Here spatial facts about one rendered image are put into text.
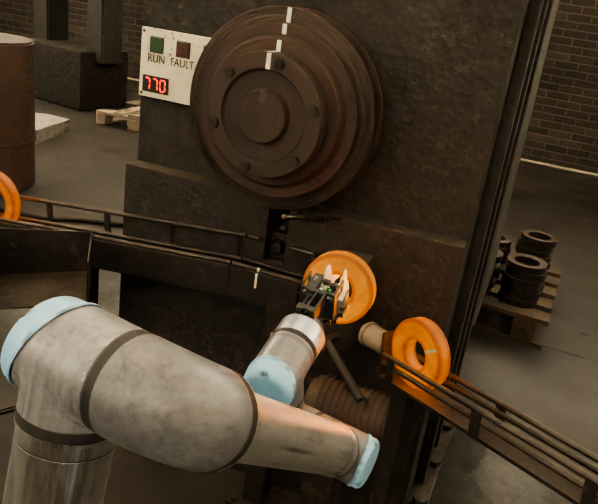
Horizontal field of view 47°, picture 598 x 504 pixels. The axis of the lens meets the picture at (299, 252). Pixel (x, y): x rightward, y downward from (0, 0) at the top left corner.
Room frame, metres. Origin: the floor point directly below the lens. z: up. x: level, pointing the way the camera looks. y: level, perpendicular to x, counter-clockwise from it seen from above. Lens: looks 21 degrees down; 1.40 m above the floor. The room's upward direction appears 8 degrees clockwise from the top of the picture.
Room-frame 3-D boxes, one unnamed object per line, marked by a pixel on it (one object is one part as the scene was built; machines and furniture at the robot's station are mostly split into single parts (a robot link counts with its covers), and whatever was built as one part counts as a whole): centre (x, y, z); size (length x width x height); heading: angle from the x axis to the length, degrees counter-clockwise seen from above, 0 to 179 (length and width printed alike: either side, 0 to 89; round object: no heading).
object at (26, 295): (1.56, 0.65, 0.36); 0.26 x 0.20 x 0.72; 106
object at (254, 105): (1.56, 0.12, 1.11); 0.28 x 0.06 x 0.28; 71
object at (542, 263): (3.44, -0.75, 0.22); 1.20 x 0.81 x 0.44; 69
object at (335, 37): (1.65, 0.09, 1.11); 0.47 x 0.06 x 0.47; 71
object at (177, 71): (1.86, 0.37, 1.15); 0.26 x 0.02 x 0.18; 71
